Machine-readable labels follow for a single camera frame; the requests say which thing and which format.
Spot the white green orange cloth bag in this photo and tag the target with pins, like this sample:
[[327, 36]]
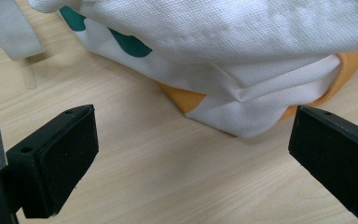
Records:
[[230, 46]]

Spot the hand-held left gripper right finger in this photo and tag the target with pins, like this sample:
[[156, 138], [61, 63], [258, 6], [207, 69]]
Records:
[[338, 149]]

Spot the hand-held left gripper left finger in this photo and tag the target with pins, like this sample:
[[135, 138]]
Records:
[[59, 161]]

